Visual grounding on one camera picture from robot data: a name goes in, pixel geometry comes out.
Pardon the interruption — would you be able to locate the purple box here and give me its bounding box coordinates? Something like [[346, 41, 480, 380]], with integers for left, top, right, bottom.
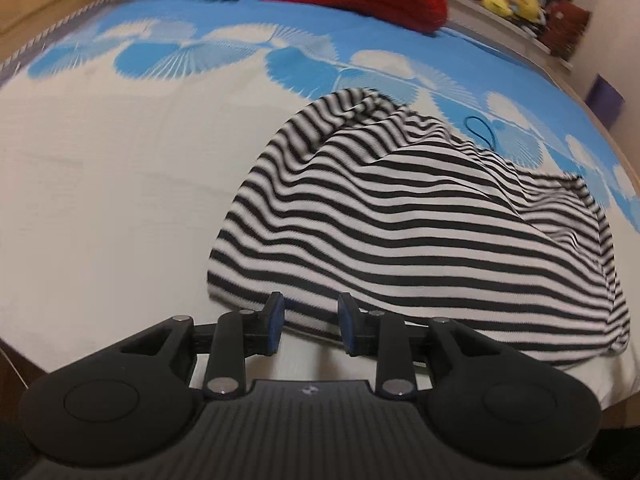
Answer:
[[587, 74, 627, 127]]

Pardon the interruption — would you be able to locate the black white striped hoodie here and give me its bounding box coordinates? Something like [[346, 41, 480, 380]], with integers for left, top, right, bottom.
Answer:
[[206, 87, 632, 367]]

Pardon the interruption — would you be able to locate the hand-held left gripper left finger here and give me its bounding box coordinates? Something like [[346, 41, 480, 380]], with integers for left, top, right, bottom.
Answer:
[[115, 292, 287, 399]]

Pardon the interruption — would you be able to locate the dark red plush bag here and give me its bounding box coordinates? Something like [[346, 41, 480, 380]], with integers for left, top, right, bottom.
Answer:
[[540, 0, 592, 62]]

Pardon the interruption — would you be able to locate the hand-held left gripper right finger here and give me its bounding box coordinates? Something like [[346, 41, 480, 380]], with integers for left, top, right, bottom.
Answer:
[[337, 292, 503, 399]]

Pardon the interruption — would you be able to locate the blue fan print bed sheet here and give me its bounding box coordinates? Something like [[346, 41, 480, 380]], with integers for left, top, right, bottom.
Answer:
[[0, 0, 640, 413]]

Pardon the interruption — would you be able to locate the white windowsill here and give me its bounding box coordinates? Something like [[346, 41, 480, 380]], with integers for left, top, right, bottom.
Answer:
[[444, 0, 576, 72]]

